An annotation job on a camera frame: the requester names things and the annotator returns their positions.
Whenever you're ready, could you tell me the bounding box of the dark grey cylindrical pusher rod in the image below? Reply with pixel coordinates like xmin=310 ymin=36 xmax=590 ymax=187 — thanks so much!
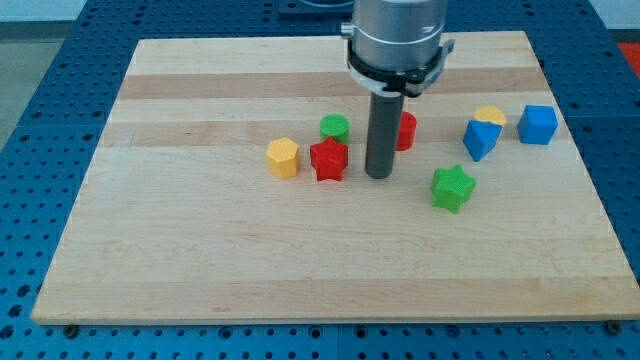
xmin=365 ymin=94 xmax=404 ymax=179

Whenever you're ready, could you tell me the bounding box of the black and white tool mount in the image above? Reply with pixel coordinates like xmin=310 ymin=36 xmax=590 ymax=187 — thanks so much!
xmin=347 ymin=39 xmax=455 ymax=98

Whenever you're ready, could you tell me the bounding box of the yellow hexagon block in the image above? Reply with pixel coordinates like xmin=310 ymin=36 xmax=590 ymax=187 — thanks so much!
xmin=266 ymin=137 xmax=300 ymax=179

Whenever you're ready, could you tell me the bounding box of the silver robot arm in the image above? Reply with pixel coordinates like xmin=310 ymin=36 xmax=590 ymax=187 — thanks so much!
xmin=341 ymin=0 xmax=455 ymax=179

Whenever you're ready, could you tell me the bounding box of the red star block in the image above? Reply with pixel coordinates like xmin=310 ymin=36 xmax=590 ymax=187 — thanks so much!
xmin=310 ymin=136 xmax=349 ymax=181

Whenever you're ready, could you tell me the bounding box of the green star block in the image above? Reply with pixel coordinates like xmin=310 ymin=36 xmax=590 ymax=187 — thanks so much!
xmin=430 ymin=164 xmax=476 ymax=214

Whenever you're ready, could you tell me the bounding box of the red cylinder block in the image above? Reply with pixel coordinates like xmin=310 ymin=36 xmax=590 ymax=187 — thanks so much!
xmin=396 ymin=111 xmax=418 ymax=151

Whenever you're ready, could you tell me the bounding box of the green cylinder block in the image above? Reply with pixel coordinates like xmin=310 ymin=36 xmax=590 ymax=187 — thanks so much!
xmin=319 ymin=114 xmax=350 ymax=144

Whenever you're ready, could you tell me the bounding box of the yellow half-round block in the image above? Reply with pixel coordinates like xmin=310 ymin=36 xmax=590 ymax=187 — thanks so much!
xmin=472 ymin=105 xmax=507 ymax=126

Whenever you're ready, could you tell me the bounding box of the blue triangle block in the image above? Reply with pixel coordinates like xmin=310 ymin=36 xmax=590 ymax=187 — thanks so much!
xmin=463 ymin=120 xmax=503 ymax=162

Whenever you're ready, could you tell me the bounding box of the blue cube block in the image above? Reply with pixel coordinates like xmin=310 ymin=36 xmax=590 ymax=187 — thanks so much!
xmin=517 ymin=104 xmax=558 ymax=145

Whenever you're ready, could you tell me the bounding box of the wooden board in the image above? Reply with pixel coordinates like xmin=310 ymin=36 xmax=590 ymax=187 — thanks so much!
xmin=31 ymin=31 xmax=639 ymax=325

